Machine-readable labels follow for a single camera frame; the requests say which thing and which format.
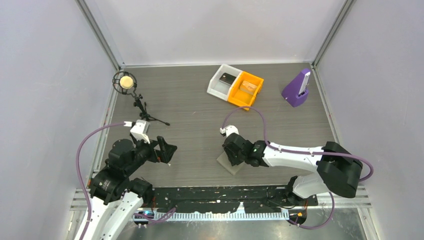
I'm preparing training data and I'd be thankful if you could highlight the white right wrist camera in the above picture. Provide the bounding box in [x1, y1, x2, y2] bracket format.
[219, 125, 239, 137]

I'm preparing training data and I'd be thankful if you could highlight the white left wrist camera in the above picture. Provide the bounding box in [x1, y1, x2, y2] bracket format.
[124, 119, 151, 144]

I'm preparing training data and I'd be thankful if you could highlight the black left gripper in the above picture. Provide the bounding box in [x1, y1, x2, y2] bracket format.
[125, 133, 177, 175]

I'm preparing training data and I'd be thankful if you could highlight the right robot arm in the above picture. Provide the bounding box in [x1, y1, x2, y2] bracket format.
[222, 132, 363, 205]

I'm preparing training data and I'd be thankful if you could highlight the tan card in orange bin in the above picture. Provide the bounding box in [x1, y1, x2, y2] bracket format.
[239, 80, 258, 96]

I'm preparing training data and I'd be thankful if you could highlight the black card in white bin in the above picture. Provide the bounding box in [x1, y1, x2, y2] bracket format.
[219, 72, 237, 86]

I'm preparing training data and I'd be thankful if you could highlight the cream round microphone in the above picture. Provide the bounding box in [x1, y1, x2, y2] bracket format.
[119, 75, 135, 90]

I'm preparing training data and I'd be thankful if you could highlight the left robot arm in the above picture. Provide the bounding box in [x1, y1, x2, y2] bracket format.
[74, 136, 178, 240]

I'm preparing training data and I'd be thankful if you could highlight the perforated metal rail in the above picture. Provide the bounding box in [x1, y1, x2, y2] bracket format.
[132, 211, 292, 222]

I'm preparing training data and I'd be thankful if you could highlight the orange plastic bin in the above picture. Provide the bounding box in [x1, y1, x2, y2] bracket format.
[227, 71, 264, 107]

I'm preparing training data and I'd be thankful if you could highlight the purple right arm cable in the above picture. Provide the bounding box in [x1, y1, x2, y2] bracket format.
[221, 106, 375, 231]

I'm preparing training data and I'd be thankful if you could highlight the white plastic bin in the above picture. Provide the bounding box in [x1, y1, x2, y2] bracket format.
[206, 64, 243, 102]

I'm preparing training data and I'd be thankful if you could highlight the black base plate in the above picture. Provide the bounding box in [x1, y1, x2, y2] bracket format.
[145, 185, 319, 215]

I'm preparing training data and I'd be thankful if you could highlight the beige card holder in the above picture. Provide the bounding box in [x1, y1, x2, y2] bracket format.
[216, 152, 246, 176]

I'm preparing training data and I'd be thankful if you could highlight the purple stand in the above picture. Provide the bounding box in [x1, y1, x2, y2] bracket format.
[281, 68, 311, 108]

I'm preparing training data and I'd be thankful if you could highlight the white device in stand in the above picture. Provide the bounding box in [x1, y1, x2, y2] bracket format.
[298, 71, 311, 96]

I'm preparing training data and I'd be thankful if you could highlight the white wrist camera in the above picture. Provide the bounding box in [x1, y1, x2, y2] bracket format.
[124, 119, 151, 144]
[219, 125, 239, 137]

